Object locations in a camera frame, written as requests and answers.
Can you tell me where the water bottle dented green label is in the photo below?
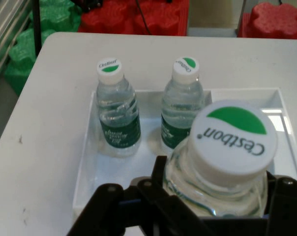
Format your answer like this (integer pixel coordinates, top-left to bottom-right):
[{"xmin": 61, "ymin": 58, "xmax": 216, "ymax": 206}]
[{"xmin": 95, "ymin": 58, "xmax": 142, "ymax": 158}]

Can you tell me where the black metal pole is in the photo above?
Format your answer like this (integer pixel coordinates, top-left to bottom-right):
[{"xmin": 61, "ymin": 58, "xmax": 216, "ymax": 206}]
[{"xmin": 31, "ymin": 0, "xmax": 43, "ymax": 57}]

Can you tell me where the small red foam block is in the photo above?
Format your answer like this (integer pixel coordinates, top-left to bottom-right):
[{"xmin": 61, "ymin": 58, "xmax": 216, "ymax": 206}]
[{"xmin": 238, "ymin": 2, "xmax": 297, "ymax": 40}]

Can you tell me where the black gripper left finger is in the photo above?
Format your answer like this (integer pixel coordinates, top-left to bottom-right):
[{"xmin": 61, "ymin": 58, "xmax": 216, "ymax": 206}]
[{"xmin": 66, "ymin": 155, "xmax": 213, "ymax": 236}]

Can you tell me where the large red foam block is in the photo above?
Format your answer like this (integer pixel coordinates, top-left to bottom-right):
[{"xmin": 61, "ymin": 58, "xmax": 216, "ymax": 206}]
[{"xmin": 77, "ymin": 0, "xmax": 190, "ymax": 36}]

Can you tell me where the white ByteDance organizer tray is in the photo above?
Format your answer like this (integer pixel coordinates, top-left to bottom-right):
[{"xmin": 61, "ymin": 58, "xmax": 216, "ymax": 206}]
[{"xmin": 72, "ymin": 86, "xmax": 297, "ymax": 221}]

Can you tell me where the black cable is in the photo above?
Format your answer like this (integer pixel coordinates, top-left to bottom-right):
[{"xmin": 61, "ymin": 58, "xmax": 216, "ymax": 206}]
[{"xmin": 135, "ymin": 0, "xmax": 152, "ymax": 35}]

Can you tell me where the green foam block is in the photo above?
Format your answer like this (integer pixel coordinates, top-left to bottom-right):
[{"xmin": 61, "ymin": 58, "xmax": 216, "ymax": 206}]
[
  {"xmin": 29, "ymin": 0, "xmax": 82, "ymax": 33},
  {"xmin": 4, "ymin": 28, "xmax": 57, "ymax": 96}
]

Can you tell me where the grey metal shelf rack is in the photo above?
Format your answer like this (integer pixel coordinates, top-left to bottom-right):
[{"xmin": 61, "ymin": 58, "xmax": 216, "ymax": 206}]
[{"xmin": 0, "ymin": 0, "xmax": 32, "ymax": 84}]

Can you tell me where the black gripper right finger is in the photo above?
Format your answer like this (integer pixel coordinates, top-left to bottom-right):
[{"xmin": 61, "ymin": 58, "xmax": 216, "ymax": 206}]
[{"xmin": 265, "ymin": 171, "xmax": 297, "ymax": 236}]

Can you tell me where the grey metal post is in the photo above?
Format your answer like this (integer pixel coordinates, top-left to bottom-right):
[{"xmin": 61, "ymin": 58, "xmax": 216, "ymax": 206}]
[{"xmin": 233, "ymin": 0, "xmax": 248, "ymax": 37}]

